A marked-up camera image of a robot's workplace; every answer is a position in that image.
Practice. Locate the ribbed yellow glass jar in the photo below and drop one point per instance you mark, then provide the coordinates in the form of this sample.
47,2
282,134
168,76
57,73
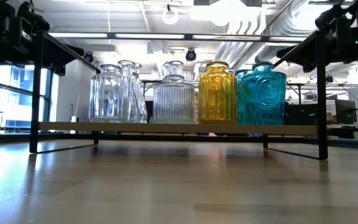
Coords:
217,96

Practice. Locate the black monitor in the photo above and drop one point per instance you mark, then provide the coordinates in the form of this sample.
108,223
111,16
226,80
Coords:
346,112

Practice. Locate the blue medallion glass jar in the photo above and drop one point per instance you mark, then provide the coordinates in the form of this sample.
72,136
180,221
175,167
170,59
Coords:
264,96

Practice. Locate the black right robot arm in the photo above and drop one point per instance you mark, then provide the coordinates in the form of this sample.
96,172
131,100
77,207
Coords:
353,43

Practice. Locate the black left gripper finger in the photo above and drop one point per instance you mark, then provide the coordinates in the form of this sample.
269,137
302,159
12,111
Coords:
75,51

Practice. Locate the long ceiling light fixture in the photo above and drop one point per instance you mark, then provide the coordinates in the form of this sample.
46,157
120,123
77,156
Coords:
148,36

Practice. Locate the large window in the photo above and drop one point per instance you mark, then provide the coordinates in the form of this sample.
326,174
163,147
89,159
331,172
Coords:
17,93

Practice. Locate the black round ceiling device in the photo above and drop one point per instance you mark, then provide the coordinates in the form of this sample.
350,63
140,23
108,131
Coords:
190,55
88,57

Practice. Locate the tall clear glass vase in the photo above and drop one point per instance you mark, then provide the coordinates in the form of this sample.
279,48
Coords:
141,105
126,67

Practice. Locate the round yellow glass vase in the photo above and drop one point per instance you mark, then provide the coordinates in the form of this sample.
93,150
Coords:
196,107

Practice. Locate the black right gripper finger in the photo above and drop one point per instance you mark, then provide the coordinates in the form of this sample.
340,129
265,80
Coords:
287,53

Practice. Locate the wide clear glass jar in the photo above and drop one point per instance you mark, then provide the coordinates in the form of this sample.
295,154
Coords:
106,96

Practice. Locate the silver ventilation duct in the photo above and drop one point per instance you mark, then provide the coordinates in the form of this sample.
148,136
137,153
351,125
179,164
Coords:
291,18

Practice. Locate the white bottle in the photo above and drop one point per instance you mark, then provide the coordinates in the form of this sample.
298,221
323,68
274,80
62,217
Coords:
74,119

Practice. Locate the black aluminium table frame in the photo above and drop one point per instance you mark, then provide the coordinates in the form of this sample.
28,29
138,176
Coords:
166,137

